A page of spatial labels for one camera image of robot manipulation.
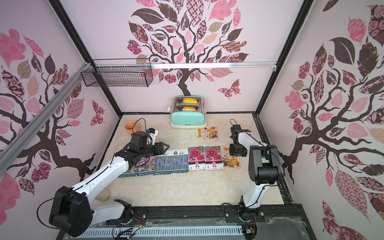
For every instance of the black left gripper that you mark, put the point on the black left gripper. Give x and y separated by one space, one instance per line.
159 148

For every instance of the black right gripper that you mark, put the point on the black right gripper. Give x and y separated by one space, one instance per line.
237 149

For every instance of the pink cosmos seed packet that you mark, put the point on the pink cosmos seed packet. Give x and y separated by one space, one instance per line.
146 166

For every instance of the lavender seed packet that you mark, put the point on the lavender seed packet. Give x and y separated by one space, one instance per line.
180 161
164 164

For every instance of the sunflower shop seed packet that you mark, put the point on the sunflower shop seed packet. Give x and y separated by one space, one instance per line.
207 133

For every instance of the pink hollyhock seed packet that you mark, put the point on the pink hollyhock seed packet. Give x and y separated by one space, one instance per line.
197 160

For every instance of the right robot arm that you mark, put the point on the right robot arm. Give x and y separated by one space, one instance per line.
264 167

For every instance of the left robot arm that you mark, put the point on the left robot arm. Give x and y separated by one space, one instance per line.
72 210

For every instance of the orange mug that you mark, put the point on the orange mug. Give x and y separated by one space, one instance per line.
132 127

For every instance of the mint green toaster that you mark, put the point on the mint green toaster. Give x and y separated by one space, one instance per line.
187 120

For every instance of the toast slice front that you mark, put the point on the toast slice front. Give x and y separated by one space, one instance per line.
189 109

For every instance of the toast slice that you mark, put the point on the toast slice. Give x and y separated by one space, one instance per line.
190 101
189 109

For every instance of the toast slice rear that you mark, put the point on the toast slice rear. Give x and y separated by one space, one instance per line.
190 101

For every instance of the black wire basket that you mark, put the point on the black wire basket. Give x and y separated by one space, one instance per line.
119 73

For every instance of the white cable duct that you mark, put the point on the white cable duct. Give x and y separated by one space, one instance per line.
155 232

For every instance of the black base frame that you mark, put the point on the black base frame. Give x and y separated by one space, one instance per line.
273 222

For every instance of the aluminium rail back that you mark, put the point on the aluminium rail back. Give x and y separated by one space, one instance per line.
215 65

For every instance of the aluminium rail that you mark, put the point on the aluminium rail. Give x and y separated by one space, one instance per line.
16 146
215 65

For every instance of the aluminium rail left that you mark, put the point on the aluminium rail left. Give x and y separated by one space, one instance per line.
16 146

